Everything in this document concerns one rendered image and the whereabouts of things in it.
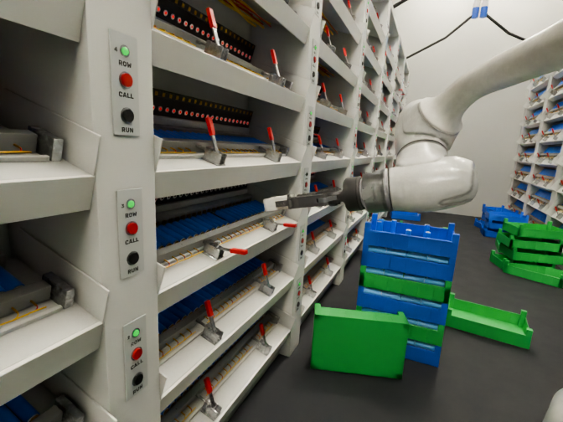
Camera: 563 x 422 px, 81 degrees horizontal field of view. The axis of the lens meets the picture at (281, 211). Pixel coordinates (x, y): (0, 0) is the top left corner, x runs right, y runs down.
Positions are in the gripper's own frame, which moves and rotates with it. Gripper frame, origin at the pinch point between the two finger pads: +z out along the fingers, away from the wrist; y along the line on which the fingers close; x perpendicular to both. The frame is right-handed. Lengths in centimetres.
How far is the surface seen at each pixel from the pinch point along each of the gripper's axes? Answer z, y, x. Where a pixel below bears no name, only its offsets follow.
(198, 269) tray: 7.2, 24.5, 8.7
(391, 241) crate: -18, -45, 22
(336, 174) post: 12, -95, -4
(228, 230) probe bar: 10.4, 8.6, 4.4
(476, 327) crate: -43, -77, 68
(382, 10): -13, -164, -103
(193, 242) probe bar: 10.2, 21.0, 4.2
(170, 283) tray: 7.1, 31.9, 8.8
